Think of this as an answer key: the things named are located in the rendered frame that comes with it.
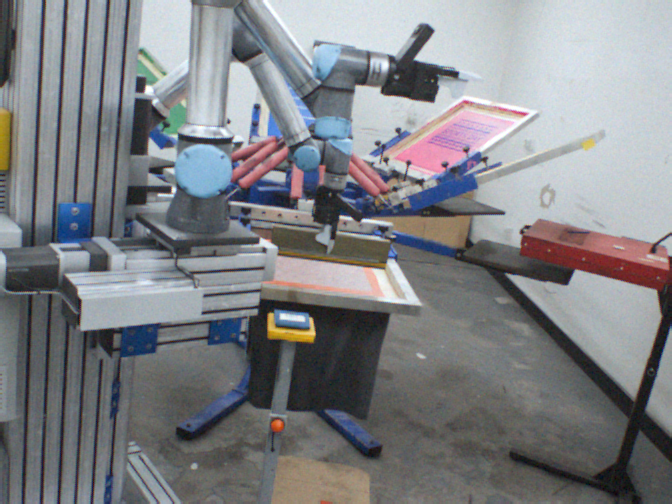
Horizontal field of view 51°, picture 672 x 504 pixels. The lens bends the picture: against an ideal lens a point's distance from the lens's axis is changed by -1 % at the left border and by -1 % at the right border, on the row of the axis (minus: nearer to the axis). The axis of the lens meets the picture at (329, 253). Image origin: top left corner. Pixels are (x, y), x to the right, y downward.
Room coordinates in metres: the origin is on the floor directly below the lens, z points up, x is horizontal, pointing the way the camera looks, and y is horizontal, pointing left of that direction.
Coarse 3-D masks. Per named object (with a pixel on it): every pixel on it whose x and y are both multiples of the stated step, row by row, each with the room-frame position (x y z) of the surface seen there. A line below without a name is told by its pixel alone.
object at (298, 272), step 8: (280, 256) 2.48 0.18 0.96; (280, 264) 2.38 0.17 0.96; (288, 264) 2.40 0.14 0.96; (296, 264) 2.41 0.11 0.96; (304, 264) 2.43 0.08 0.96; (312, 264) 2.45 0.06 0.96; (280, 272) 2.29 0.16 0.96; (288, 272) 2.31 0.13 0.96; (296, 272) 2.32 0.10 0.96; (304, 272) 2.34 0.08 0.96; (312, 272) 2.35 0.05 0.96; (280, 280) 2.21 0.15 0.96; (288, 280) 2.22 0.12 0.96; (296, 280) 2.24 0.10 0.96; (304, 280) 2.25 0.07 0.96; (312, 280) 2.26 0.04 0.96; (320, 280) 2.28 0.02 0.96; (312, 288) 2.19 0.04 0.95; (320, 288) 2.20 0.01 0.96
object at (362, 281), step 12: (324, 264) 2.47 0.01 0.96; (336, 264) 2.49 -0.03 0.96; (324, 276) 2.33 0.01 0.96; (336, 276) 2.35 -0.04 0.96; (348, 276) 2.37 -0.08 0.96; (360, 276) 2.40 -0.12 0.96; (372, 276) 2.42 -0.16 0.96; (324, 288) 2.20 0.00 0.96; (336, 288) 2.22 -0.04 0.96; (348, 288) 2.25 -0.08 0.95; (360, 288) 2.26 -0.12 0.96; (372, 288) 2.28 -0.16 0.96
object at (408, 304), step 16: (400, 272) 2.41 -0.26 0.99; (272, 288) 2.03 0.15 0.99; (288, 288) 2.04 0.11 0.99; (304, 288) 2.07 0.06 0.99; (400, 288) 2.24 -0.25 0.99; (320, 304) 2.05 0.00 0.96; (336, 304) 2.05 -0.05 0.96; (352, 304) 2.06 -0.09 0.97; (368, 304) 2.07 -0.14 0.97; (384, 304) 2.07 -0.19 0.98; (400, 304) 2.08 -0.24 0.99; (416, 304) 2.09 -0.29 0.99
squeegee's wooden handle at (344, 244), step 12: (276, 228) 2.15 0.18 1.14; (288, 228) 2.16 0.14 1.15; (300, 228) 2.17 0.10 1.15; (276, 240) 2.15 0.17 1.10; (288, 240) 2.16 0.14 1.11; (300, 240) 2.16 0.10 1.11; (312, 240) 2.17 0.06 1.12; (336, 240) 2.18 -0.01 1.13; (348, 240) 2.19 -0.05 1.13; (360, 240) 2.19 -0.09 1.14; (372, 240) 2.20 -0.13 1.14; (384, 240) 2.21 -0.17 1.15; (324, 252) 2.18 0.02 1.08; (336, 252) 2.18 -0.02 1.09; (348, 252) 2.19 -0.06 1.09; (360, 252) 2.19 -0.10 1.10; (372, 252) 2.20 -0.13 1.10; (384, 252) 2.20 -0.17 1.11
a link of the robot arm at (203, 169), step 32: (192, 0) 1.46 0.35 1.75; (224, 0) 1.45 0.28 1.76; (192, 32) 1.46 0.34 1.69; (224, 32) 1.46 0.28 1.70; (192, 64) 1.46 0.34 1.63; (224, 64) 1.47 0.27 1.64; (192, 96) 1.46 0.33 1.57; (224, 96) 1.47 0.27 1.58; (192, 128) 1.45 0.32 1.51; (224, 128) 1.48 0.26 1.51; (192, 160) 1.42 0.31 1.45; (224, 160) 1.43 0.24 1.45; (192, 192) 1.43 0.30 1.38
